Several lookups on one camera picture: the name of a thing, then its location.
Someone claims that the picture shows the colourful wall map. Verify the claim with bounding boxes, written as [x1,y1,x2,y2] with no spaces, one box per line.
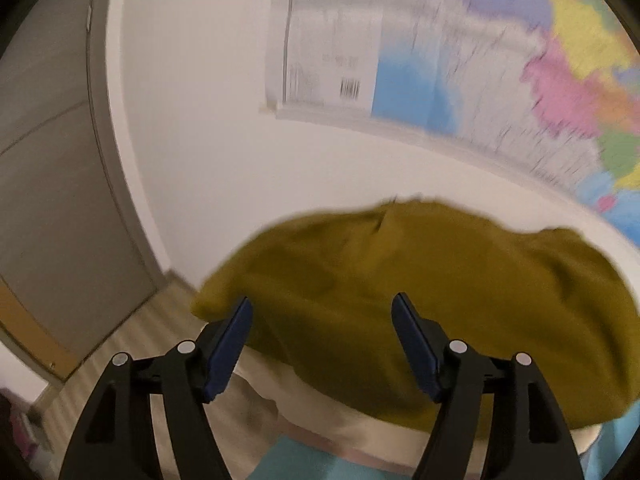
[265,0,639,240]

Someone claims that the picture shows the mustard brown jacket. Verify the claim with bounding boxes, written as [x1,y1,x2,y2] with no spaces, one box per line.
[192,200,639,431]

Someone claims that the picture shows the grey room door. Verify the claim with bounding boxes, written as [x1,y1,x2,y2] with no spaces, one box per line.
[1,0,165,382]

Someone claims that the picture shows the cream folded garment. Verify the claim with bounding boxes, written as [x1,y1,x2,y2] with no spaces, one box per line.
[199,349,601,480]

